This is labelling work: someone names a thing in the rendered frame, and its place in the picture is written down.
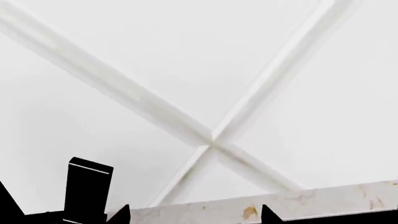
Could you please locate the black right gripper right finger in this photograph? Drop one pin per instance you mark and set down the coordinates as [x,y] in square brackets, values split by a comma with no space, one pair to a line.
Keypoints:
[269,215]

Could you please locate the black square sink faucet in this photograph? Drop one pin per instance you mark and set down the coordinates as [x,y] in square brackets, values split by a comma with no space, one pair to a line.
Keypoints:
[88,186]

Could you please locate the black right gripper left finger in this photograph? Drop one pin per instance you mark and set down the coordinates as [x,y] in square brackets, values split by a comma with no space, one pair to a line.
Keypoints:
[122,215]

